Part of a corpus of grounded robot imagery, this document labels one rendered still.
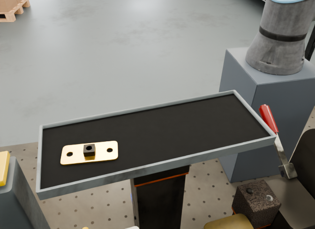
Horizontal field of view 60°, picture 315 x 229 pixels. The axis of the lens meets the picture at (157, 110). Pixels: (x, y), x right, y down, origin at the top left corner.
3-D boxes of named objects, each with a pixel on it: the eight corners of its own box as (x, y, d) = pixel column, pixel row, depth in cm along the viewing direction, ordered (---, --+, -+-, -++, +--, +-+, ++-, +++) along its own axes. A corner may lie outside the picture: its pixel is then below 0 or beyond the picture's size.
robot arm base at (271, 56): (236, 51, 81) (243, 18, 75) (282, 46, 83) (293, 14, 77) (261, 78, 70) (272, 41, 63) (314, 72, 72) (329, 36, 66)
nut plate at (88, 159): (60, 166, 40) (58, 160, 39) (63, 147, 43) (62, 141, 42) (117, 160, 41) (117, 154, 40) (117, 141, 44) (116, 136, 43)
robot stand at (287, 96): (209, 141, 108) (225, 48, 83) (256, 134, 111) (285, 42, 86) (229, 183, 93) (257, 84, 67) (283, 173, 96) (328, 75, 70)
